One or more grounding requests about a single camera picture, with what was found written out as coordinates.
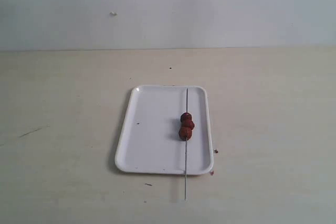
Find thin metal skewer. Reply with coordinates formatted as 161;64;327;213
184;88;188;201

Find white rectangular plastic tray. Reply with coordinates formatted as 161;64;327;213
114;85;214;175

